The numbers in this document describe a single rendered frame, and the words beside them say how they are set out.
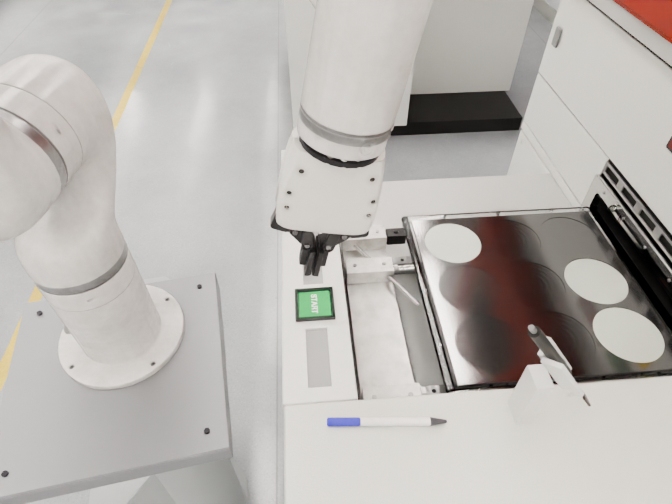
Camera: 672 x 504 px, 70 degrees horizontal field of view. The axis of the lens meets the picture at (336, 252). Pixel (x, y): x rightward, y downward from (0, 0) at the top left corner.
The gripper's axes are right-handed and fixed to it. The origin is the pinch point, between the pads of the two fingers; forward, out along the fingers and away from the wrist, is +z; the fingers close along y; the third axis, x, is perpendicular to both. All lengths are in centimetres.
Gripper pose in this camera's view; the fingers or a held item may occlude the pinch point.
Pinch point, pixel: (313, 255)
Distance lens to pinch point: 55.3
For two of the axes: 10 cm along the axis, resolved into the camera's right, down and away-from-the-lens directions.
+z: -2.0, 7.0, 6.9
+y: -9.8, -0.8, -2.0
